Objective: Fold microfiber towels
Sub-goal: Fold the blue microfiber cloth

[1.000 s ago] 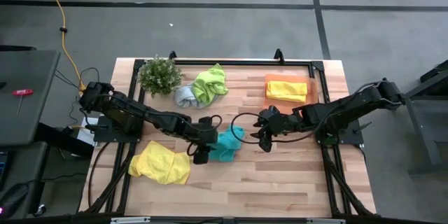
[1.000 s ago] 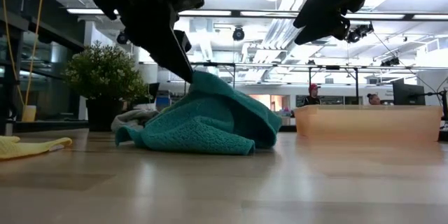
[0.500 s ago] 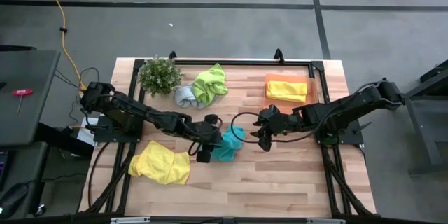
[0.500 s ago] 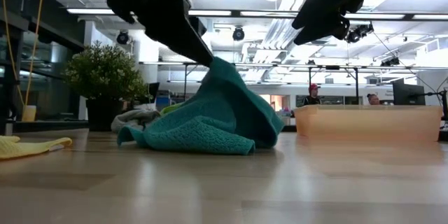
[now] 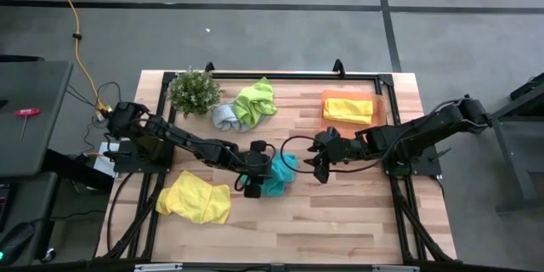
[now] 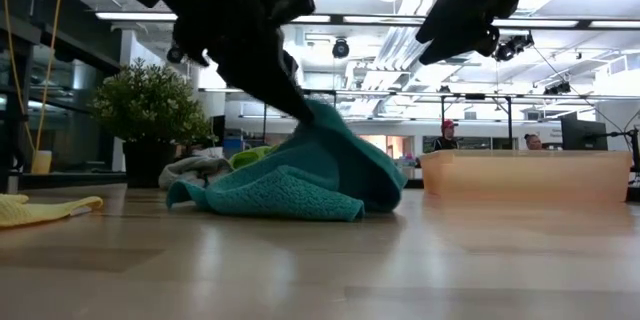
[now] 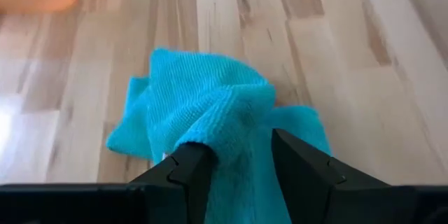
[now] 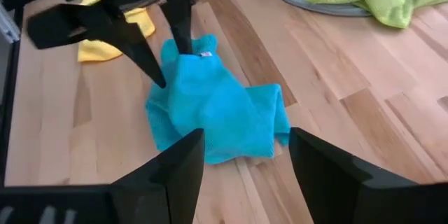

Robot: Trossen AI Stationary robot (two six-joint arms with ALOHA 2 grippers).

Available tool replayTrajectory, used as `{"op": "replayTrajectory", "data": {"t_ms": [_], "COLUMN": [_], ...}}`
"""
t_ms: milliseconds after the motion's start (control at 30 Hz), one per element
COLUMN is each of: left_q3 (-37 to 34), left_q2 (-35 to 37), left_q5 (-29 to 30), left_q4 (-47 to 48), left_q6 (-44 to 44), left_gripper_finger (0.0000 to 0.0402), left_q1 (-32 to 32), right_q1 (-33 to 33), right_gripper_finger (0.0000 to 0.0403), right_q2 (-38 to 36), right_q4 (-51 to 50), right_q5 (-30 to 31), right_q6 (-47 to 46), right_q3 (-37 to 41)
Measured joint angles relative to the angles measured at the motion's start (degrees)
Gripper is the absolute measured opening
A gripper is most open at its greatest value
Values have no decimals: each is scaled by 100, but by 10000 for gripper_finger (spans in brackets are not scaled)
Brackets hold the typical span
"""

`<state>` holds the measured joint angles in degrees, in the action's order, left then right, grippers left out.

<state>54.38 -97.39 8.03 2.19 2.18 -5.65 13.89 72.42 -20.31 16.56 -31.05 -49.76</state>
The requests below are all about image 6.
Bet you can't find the person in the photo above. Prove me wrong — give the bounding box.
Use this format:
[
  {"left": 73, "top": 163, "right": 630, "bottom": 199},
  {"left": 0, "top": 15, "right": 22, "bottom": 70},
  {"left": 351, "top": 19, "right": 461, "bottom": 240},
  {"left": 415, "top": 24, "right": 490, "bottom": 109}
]
[
  {"left": 432, "top": 118, "right": 461, "bottom": 152},
  {"left": 522, "top": 132, "right": 544, "bottom": 152}
]

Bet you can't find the black overhead light bar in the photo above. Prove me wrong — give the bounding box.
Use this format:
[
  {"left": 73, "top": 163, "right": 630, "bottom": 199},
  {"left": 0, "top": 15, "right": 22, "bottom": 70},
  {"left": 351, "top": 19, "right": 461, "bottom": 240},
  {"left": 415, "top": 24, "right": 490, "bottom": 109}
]
[{"left": 93, "top": 10, "right": 640, "bottom": 31}]

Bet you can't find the yellow cable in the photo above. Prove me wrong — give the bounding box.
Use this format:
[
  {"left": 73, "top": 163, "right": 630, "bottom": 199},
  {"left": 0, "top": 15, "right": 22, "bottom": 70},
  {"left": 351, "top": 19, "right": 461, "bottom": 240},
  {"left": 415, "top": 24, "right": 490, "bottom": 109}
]
[{"left": 0, "top": 0, "right": 65, "bottom": 156}]

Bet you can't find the black computer monitor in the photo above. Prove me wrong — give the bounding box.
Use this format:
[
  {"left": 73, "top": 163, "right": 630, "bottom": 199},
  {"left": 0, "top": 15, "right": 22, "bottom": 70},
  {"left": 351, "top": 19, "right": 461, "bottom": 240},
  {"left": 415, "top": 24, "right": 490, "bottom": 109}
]
[{"left": 559, "top": 117, "right": 610, "bottom": 152}]

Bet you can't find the pale yellow cup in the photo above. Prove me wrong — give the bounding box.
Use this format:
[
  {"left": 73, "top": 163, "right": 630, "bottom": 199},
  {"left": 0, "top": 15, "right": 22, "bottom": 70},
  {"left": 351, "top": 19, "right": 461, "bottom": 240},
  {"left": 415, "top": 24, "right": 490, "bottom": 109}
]
[{"left": 30, "top": 149, "right": 54, "bottom": 176}]

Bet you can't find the grey waffle-weave towel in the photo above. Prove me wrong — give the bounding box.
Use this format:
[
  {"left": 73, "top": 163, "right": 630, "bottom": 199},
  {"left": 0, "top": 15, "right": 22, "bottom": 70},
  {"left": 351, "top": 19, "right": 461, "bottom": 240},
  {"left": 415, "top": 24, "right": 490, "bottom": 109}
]
[{"left": 158, "top": 155, "right": 236, "bottom": 192}]

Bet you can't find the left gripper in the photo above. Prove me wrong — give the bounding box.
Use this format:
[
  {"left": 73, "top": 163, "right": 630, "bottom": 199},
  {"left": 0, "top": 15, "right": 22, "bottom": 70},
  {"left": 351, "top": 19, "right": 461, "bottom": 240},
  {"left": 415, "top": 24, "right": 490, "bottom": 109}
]
[{"left": 124, "top": 0, "right": 316, "bottom": 126}]

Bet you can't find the black ceiling spotlight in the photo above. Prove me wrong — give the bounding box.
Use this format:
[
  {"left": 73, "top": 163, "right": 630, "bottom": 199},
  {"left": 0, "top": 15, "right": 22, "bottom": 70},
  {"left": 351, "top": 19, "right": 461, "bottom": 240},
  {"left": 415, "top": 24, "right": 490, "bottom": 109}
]
[
  {"left": 165, "top": 43, "right": 187, "bottom": 66},
  {"left": 331, "top": 37, "right": 351, "bottom": 60}
]

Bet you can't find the yellow microfiber towel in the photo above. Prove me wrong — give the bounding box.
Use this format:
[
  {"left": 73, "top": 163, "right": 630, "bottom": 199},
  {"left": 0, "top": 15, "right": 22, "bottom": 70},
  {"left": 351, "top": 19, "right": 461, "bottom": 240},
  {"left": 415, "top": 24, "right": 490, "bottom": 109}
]
[{"left": 0, "top": 192, "right": 105, "bottom": 229}]

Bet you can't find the green potted plant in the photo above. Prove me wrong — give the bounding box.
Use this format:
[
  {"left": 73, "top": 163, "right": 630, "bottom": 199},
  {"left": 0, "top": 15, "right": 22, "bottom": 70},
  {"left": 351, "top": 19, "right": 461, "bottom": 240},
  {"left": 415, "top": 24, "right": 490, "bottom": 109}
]
[{"left": 88, "top": 58, "right": 219, "bottom": 189}]

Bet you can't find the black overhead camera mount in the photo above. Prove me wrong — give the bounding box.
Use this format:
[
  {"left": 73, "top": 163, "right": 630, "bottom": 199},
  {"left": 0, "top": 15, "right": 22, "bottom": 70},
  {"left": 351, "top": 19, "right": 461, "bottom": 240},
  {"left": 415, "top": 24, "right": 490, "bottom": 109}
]
[{"left": 491, "top": 33, "right": 536, "bottom": 64}]

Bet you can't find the teal microfiber towel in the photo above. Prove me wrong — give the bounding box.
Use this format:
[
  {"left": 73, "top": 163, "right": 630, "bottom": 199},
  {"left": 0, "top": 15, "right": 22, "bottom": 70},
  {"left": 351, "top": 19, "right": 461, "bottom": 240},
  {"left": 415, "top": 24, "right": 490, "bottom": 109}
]
[{"left": 165, "top": 98, "right": 409, "bottom": 223}]

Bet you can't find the green microfiber towel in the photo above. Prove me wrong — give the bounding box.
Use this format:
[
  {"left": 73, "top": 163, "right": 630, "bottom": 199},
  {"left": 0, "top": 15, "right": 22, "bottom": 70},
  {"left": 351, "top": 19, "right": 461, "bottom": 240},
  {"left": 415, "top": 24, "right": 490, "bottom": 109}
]
[{"left": 228, "top": 144, "right": 279, "bottom": 171}]

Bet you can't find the orange plastic bin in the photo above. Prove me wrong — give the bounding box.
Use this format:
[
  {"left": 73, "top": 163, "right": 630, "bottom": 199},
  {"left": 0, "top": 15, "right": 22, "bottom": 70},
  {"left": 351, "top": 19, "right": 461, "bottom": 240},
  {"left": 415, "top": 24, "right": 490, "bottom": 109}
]
[{"left": 419, "top": 149, "right": 634, "bottom": 204}]

